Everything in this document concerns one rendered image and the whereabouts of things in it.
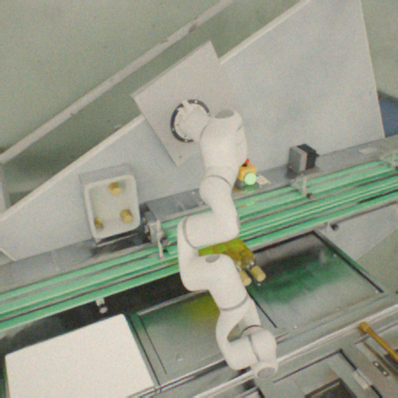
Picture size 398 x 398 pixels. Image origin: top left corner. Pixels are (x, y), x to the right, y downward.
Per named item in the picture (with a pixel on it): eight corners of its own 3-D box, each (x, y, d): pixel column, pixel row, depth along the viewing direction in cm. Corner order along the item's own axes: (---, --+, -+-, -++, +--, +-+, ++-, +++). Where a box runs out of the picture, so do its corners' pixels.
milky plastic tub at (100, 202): (88, 227, 156) (94, 241, 149) (77, 174, 143) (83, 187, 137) (133, 215, 162) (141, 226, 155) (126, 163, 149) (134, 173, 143)
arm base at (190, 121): (163, 113, 143) (184, 127, 131) (191, 89, 144) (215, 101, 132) (185, 145, 153) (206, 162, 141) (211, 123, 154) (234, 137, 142)
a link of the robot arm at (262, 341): (242, 356, 110) (275, 343, 110) (231, 325, 119) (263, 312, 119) (258, 385, 119) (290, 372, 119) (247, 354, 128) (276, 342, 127)
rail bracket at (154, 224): (150, 248, 156) (163, 268, 147) (146, 210, 147) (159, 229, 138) (158, 245, 157) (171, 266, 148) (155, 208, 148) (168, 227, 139)
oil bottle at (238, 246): (216, 241, 170) (243, 274, 154) (216, 229, 167) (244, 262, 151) (228, 236, 172) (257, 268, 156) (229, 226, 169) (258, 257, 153)
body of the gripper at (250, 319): (264, 346, 130) (253, 318, 140) (266, 323, 125) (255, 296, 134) (241, 350, 129) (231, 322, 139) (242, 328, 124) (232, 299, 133)
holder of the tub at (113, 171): (91, 237, 159) (96, 250, 153) (77, 173, 144) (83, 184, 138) (134, 225, 165) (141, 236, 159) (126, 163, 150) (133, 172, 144)
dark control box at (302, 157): (287, 163, 184) (298, 171, 177) (289, 147, 179) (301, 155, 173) (303, 159, 186) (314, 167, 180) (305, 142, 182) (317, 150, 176)
